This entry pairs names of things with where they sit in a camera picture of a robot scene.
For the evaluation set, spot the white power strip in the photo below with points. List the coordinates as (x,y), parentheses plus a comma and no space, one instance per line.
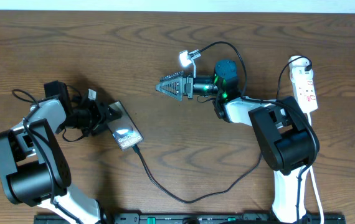
(304,89)

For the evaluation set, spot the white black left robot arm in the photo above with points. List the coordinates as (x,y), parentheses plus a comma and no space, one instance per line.
(33,168)

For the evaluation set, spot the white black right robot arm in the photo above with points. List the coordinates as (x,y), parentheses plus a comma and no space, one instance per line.
(286,140)

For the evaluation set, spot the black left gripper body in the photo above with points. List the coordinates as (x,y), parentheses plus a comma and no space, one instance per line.
(88,119)

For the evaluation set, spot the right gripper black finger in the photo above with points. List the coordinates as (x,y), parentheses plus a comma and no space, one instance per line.
(172,87)
(172,76)

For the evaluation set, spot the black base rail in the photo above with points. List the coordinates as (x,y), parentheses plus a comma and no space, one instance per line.
(252,217)

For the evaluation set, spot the white USB charger plug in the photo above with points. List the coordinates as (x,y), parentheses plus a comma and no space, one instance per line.
(300,61)

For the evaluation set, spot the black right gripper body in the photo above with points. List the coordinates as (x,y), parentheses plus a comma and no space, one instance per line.
(203,86)

